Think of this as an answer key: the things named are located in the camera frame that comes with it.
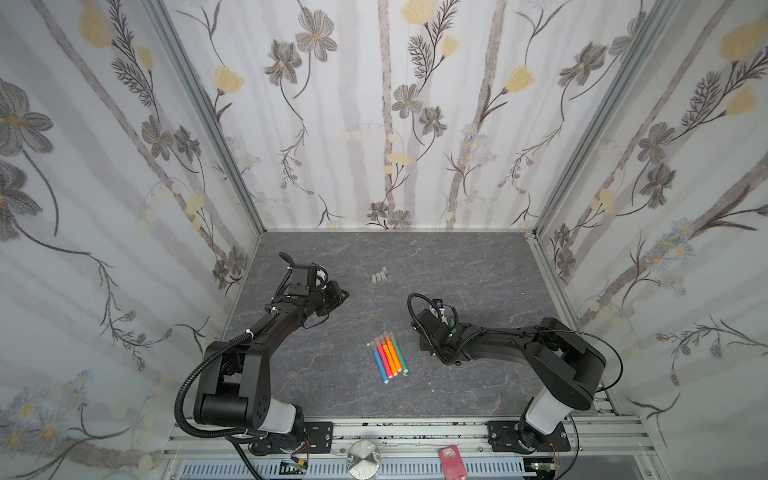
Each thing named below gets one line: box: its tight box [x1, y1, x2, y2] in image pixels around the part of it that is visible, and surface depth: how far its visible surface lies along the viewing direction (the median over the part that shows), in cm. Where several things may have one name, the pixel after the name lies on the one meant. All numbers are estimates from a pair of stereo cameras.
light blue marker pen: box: [370, 341, 389, 384], surface depth 88 cm
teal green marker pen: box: [389, 332, 409, 373], surface depth 89 cm
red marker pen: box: [374, 338, 393, 379], surface depth 88 cm
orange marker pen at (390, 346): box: [383, 331, 402, 372], surface depth 90 cm
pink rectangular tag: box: [438, 445, 468, 480], surface depth 72 cm
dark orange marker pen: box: [379, 335, 398, 377], surface depth 90 cm
